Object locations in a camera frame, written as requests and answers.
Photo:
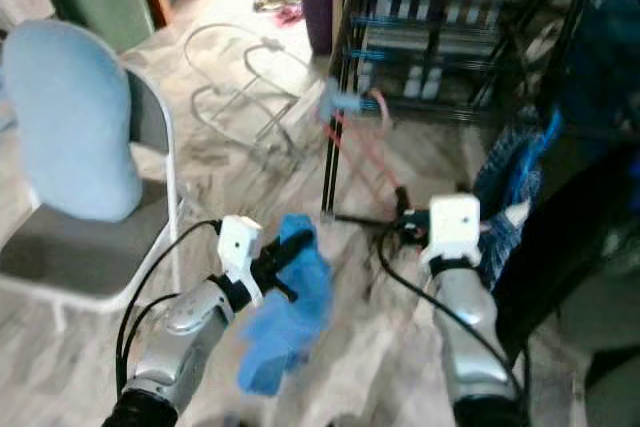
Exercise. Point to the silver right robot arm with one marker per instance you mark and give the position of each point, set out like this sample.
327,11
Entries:
475,347

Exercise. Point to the light blue pillow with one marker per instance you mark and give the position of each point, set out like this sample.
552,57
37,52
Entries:
75,117

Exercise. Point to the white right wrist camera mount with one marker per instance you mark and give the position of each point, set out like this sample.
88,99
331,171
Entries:
455,229

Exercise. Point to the black metal drying rack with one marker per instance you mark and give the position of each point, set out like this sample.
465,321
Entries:
350,47

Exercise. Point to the purple storage box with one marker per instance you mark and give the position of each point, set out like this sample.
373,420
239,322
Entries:
320,7

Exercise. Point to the white folding chair grey seat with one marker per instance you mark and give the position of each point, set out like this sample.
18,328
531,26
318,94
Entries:
90,257

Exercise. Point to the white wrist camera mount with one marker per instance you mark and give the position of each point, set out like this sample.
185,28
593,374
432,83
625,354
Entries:
240,252
455,229

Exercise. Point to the light blue slatted cot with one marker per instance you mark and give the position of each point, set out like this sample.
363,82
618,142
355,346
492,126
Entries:
450,7

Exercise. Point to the blue plaid shirt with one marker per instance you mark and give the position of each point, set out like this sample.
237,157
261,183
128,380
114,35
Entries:
515,177

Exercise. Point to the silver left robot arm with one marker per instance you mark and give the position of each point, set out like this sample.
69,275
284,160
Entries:
190,347

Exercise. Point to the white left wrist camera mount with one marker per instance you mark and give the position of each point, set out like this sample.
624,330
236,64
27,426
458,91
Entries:
240,252

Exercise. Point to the pink slippers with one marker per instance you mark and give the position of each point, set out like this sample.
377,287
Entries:
278,10

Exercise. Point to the black hanging garment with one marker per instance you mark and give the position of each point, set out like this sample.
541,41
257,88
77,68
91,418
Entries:
570,247

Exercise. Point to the pink plastic clothes hanger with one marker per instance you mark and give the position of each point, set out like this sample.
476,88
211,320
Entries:
365,152

